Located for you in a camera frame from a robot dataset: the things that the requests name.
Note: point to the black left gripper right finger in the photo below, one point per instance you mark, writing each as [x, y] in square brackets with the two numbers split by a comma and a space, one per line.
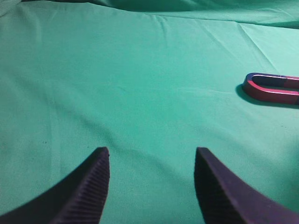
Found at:
[224, 198]

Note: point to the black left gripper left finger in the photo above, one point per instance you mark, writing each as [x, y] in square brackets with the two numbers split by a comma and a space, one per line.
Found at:
[77, 199]

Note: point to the red blue horseshoe magnet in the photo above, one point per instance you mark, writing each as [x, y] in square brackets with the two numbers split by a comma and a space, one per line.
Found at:
[266, 87]

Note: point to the green table cloth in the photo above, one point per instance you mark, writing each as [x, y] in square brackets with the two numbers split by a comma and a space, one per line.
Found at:
[152, 80]

